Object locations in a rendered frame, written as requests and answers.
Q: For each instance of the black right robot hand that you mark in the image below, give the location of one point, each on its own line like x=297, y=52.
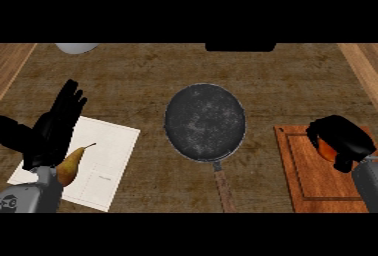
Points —
x=348, y=136

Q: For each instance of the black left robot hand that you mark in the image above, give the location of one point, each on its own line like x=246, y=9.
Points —
x=54, y=130

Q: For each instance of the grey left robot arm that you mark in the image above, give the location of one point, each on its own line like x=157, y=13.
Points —
x=32, y=193

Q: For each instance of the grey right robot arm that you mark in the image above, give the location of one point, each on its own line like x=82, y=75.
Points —
x=367, y=183

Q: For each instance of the brown wooden cutting board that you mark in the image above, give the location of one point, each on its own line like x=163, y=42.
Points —
x=320, y=173

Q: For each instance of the dark round frying pan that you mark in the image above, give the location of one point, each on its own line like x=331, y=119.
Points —
x=204, y=123

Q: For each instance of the brown pear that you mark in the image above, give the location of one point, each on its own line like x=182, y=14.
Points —
x=69, y=166

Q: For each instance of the white paper placemat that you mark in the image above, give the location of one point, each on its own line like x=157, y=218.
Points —
x=104, y=160

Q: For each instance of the pale grey round bowl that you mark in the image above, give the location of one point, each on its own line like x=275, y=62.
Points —
x=77, y=47

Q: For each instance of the black appliance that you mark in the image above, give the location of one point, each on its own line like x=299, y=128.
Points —
x=240, y=47

